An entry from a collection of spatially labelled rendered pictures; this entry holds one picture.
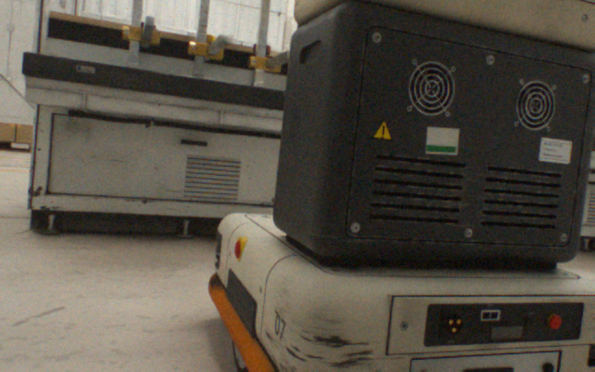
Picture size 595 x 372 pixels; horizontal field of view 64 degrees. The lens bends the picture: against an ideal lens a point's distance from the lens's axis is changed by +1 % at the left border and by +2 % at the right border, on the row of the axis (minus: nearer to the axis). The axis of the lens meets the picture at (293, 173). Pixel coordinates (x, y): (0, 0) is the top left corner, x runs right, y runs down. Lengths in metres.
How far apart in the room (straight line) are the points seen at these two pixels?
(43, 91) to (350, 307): 1.56
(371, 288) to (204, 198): 1.62
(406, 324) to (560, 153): 0.44
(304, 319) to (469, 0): 0.55
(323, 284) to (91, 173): 1.65
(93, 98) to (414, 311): 1.54
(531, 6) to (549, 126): 0.20
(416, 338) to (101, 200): 1.68
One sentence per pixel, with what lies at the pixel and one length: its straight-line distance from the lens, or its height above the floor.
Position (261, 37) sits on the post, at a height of 0.91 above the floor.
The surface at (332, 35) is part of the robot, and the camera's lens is 0.74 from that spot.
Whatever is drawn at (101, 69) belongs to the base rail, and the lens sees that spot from 1.94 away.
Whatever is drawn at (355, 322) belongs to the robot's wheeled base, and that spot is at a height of 0.23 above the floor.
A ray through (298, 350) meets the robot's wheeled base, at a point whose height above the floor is 0.19.
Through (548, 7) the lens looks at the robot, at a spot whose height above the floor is 0.74.
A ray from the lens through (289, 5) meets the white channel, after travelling 3.18.
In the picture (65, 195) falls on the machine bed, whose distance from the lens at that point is 2.20.
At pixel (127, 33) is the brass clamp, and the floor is 0.83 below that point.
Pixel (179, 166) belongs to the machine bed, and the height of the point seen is 0.32.
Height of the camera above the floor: 0.46
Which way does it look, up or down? 3 degrees down
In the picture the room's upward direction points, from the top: 6 degrees clockwise
